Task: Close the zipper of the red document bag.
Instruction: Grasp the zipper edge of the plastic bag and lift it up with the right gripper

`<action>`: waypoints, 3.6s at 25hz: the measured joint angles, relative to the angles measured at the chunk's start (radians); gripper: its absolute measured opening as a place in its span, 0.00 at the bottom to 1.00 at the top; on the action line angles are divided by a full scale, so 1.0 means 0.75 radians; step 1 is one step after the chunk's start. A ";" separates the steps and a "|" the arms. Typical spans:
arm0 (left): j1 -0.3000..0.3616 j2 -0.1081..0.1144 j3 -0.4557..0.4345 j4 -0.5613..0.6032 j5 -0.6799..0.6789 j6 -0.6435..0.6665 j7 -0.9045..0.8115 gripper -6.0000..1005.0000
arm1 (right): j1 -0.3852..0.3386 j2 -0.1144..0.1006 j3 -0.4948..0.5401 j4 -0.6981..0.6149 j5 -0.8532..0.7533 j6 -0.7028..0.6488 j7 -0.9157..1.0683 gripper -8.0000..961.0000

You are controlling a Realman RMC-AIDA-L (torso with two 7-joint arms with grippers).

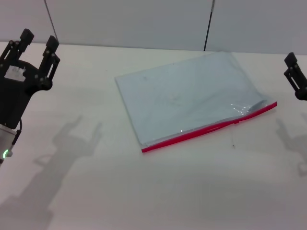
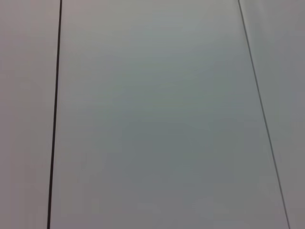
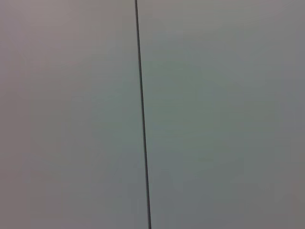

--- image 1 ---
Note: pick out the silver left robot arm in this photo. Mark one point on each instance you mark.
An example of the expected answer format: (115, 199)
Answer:
(6, 141)

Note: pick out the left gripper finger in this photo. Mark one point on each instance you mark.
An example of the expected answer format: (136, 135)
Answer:
(49, 61)
(24, 39)

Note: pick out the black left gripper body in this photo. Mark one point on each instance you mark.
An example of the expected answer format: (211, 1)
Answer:
(16, 95)

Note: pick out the black vertical pole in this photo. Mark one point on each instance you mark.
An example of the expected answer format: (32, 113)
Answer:
(208, 26)

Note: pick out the clear red-zipper document bag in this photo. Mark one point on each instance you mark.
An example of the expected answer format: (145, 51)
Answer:
(187, 95)

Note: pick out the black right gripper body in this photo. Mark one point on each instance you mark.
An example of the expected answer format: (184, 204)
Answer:
(303, 94)

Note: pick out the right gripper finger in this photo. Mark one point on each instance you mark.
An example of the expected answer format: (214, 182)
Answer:
(294, 72)

